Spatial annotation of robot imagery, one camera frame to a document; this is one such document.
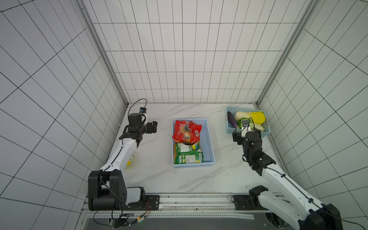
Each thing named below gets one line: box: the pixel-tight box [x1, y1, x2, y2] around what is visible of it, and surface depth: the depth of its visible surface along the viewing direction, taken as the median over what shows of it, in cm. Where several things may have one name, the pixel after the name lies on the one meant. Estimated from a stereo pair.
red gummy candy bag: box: [172, 120, 203, 145], surface depth 91 cm
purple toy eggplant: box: [227, 111, 239, 129], surface depth 106 cm
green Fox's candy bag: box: [173, 140, 205, 165], surface depth 85 cm
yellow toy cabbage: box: [234, 111, 266, 126], surface depth 103 cm
